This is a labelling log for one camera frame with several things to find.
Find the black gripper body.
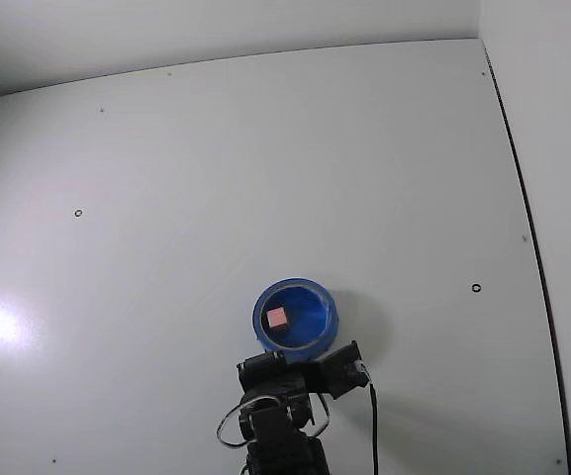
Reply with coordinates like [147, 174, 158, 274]
[237, 349, 333, 396]

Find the orange cube block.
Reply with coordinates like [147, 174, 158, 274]
[266, 306, 290, 332]

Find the blue tape roll bin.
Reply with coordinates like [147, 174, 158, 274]
[251, 277, 339, 362]

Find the thin arm wire loop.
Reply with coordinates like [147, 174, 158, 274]
[216, 395, 249, 449]
[309, 394, 332, 439]

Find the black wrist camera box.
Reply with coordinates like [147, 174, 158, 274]
[320, 339, 369, 401]

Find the black camera cable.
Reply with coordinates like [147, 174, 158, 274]
[358, 362, 381, 475]

